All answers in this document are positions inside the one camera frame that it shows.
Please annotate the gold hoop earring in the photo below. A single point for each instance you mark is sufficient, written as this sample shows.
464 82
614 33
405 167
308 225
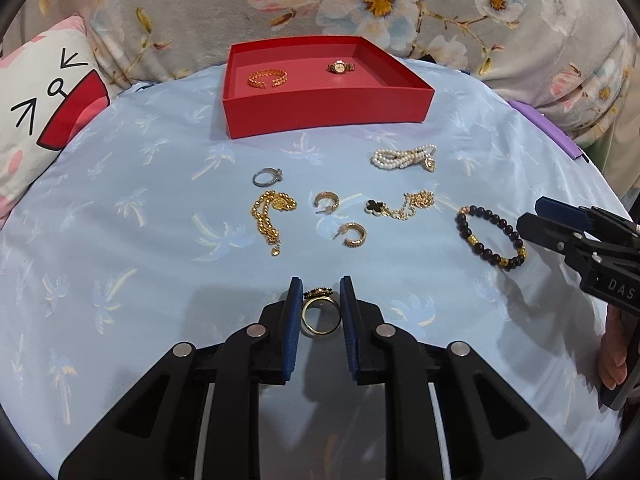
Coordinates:
326 201
352 236

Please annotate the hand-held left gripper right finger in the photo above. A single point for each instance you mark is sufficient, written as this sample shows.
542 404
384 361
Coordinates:
348 310

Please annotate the person's right hand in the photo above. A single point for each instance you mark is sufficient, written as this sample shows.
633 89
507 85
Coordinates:
614 352

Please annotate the grey floral blanket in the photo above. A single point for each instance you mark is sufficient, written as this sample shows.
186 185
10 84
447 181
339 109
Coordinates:
200 10

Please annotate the gold wristwatch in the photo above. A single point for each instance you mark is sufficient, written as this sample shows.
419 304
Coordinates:
340 67

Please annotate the white cartoon face pillow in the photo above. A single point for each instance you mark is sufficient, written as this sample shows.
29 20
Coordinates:
40 115

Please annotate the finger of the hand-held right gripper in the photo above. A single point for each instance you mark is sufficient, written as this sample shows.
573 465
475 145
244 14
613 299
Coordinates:
562 212
542 232

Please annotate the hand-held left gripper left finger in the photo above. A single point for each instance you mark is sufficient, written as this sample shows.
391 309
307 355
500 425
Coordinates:
295 310

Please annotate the purple mat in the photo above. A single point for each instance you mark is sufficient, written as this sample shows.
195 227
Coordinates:
550 127

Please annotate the red cardboard box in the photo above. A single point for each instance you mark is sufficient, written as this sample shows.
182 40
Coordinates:
320 95

